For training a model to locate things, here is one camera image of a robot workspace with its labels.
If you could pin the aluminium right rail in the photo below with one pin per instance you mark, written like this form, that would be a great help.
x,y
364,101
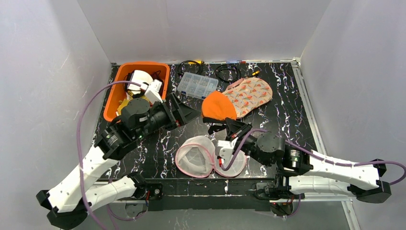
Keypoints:
x,y
346,202

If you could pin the orange bra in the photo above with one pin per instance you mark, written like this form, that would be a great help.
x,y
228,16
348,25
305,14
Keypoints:
x,y
216,109

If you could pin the floral pink fabric pouch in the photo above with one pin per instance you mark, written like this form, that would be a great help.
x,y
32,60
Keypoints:
x,y
248,94

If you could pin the white mesh laundry bag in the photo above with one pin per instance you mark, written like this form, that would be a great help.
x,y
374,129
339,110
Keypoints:
x,y
196,158

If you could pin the orange plastic bin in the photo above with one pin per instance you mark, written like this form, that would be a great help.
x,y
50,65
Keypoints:
x,y
160,71

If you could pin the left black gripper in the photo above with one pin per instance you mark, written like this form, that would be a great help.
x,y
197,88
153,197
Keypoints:
x,y
173,112

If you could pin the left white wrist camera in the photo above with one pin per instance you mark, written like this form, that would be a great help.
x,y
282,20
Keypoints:
x,y
151,91

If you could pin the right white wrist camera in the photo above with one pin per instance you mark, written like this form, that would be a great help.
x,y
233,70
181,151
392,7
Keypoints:
x,y
225,149

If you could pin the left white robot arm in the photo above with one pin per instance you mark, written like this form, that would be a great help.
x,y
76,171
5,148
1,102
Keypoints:
x,y
72,200

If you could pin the yellow bra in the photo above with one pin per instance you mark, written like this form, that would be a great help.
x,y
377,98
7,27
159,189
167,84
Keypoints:
x,y
122,104

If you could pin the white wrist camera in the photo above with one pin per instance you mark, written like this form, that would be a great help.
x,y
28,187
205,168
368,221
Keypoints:
x,y
151,91
225,149

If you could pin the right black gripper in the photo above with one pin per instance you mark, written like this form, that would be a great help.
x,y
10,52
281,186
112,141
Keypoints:
x,y
239,135

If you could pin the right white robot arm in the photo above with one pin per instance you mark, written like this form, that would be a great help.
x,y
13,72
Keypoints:
x,y
299,171

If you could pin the clear plastic screw box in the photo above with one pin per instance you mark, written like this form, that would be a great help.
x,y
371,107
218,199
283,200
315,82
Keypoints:
x,y
197,86

